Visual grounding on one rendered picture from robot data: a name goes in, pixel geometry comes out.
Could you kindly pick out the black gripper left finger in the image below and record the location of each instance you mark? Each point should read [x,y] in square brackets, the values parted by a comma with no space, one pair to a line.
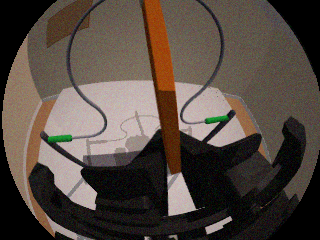
[147,173]

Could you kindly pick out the orange handle with grey loop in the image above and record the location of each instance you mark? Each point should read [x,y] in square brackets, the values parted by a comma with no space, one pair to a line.
[163,80]

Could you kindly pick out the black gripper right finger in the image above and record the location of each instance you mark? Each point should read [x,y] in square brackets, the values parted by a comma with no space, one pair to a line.
[200,162]

